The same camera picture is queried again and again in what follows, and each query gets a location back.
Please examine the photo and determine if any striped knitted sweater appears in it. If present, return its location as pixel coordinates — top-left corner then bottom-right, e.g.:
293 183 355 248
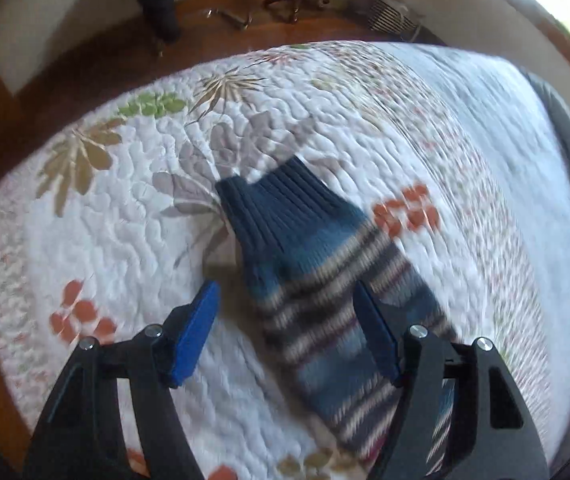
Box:
215 157 456 464

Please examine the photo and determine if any white wire basket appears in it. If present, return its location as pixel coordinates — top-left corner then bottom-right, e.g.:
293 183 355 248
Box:
366 0 419 37

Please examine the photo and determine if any white floral quilted bedspread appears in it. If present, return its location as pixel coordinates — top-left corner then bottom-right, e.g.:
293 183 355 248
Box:
0 41 570 479

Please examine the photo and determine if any dark tripod on floor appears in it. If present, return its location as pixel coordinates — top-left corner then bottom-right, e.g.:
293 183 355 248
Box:
206 0 302 30

